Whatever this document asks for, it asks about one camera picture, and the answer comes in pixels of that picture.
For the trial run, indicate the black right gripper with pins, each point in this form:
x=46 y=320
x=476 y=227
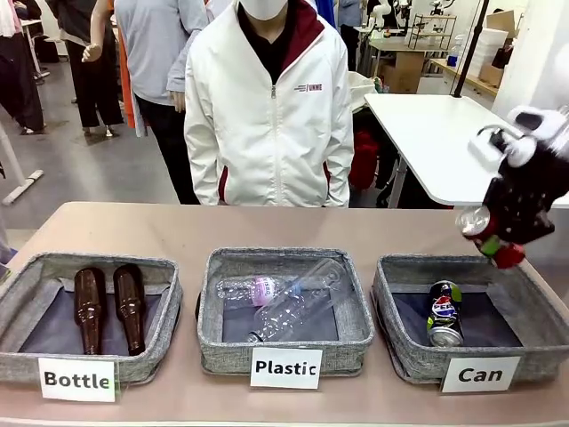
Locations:
x=518 y=200

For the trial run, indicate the red soda can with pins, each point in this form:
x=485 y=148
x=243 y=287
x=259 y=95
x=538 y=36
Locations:
x=478 y=222

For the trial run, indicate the black blue Pepsi can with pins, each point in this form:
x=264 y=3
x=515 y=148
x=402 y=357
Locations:
x=444 y=313

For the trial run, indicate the large clear plastic bottle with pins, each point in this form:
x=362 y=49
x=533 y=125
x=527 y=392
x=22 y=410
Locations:
x=298 y=307

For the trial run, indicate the clear plastic bottle pink label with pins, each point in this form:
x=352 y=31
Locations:
x=253 y=291

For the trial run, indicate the brown glass bottle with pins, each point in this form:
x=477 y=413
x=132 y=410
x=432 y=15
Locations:
x=130 y=307
x=90 y=307

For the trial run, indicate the white Can label card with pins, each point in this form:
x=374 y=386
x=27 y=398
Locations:
x=480 y=374

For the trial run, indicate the grey fabric basket can label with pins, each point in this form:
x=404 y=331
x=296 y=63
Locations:
x=400 y=338

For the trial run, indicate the grey fabric basket plastic label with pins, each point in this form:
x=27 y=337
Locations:
x=213 y=347

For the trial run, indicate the grey fabric basket bottle label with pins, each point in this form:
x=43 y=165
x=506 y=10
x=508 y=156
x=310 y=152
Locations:
x=151 y=356

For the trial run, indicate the white table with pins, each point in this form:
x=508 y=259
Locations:
x=427 y=133

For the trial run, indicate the wooden workbench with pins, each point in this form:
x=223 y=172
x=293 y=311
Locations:
x=471 y=80

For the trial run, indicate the cardboard box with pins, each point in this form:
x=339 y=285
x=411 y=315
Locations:
x=493 y=73

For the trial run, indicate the black pole stand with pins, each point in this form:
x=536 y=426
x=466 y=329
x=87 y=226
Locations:
x=469 y=53

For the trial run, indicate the white Plastic label card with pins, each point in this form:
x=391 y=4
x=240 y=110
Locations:
x=286 y=368

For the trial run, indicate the person in white jacket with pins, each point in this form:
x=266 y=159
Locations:
x=266 y=133

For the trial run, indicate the white face mask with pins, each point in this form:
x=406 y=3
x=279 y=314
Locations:
x=264 y=8

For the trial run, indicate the person in grey-blue shirt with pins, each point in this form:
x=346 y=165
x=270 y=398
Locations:
x=155 y=58

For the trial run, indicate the white Bottle label card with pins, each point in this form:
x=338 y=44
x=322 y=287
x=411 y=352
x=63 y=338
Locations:
x=77 y=379

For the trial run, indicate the white desk leg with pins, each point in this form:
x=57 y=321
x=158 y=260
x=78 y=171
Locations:
x=18 y=178

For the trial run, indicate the person in dark clothes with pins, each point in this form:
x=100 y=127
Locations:
x=18 y=84

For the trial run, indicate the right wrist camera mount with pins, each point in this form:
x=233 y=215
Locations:
x=498 y=142

